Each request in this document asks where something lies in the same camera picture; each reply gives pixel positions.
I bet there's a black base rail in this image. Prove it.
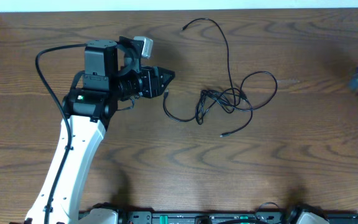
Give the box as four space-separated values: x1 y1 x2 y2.
79 202 358 224

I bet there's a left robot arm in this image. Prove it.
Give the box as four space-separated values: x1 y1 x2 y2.
24 36 175 224

